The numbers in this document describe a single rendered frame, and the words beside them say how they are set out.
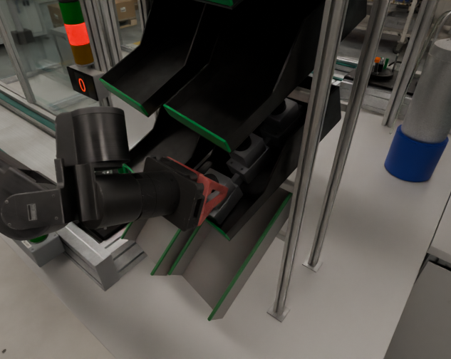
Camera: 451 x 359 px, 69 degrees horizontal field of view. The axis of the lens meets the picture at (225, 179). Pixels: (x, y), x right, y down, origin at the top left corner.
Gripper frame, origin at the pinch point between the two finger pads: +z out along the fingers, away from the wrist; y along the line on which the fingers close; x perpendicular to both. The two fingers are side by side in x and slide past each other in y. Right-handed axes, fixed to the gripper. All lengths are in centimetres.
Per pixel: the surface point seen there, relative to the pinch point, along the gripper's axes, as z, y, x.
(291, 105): 11.0, -2.7, -14.2
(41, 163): 10, 82, 28
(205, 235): 11.6, 7.4, 15.4
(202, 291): 8.6, 2.1, 24.5
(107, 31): 70, 155, -20
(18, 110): 16, 122, 21
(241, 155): 3.6, -1.1, -5.3
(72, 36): 6, 61, -15
